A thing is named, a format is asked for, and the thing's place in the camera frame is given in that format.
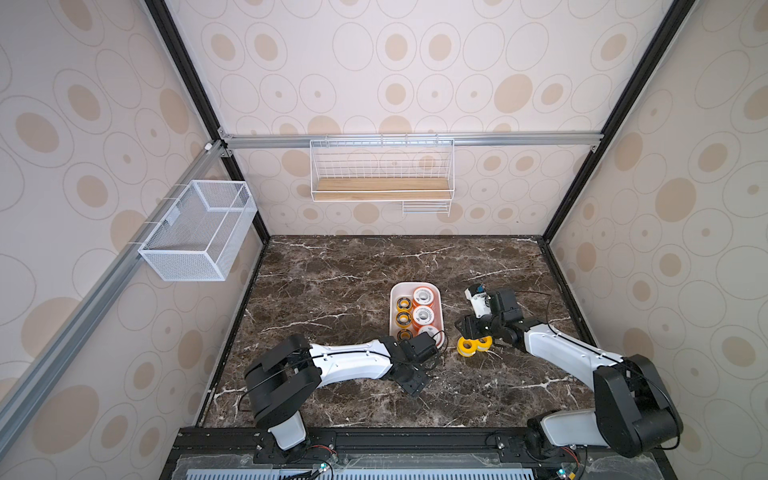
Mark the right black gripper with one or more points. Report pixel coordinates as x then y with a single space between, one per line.
475 327

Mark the white wire shelf wooden board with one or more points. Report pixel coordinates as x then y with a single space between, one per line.
420 178

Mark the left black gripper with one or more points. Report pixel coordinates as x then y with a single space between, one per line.
416 385

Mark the aluminium rail wall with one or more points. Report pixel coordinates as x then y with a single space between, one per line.
28 395
487 139

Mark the white plastic storage box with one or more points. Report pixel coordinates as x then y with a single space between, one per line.
407 289

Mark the white mesh wire basket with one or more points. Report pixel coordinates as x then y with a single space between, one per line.
200 235

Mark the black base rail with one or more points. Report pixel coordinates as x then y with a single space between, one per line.
396 453

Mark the orange white tape roll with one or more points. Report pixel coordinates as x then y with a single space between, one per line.
423 296
431 331
423 316

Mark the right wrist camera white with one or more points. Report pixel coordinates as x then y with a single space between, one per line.
478 297

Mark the aluminium rail left wall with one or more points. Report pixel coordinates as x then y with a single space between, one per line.
28 395

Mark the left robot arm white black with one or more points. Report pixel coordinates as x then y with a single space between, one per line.
281 380

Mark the aluminium rail back wall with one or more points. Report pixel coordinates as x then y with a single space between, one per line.
487 139

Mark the yellow black label tape roll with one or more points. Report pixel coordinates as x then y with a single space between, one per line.
404 334
403 319
404 303

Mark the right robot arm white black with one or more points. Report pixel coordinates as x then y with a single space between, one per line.
633 412

